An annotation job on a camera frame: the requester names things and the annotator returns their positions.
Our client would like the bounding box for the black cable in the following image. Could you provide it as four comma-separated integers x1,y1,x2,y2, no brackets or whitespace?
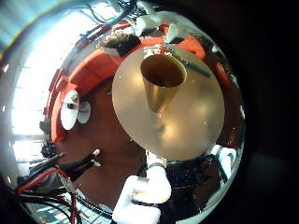
15,192,82,224
85,0,138,26

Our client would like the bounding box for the bouquet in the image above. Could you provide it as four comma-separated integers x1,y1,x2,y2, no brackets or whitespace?
155,43,213,78

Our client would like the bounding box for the small white round side table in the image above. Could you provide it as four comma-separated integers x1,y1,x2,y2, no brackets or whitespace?
77,100,93,125

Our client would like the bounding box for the dark planter with dried plants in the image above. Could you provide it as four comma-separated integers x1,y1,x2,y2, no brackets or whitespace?
101,32,142,59

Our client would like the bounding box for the gold cone vase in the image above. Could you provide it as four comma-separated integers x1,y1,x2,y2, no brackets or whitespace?
139,54,189,114

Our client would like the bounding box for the red cable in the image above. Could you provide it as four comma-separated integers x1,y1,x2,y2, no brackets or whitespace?
15,168,78,224

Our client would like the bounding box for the large white round side table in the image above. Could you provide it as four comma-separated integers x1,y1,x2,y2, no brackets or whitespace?
60,90,80,131

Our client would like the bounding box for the white cushion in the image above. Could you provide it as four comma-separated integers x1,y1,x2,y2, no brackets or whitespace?
135,13,166,36
164,22,190,45

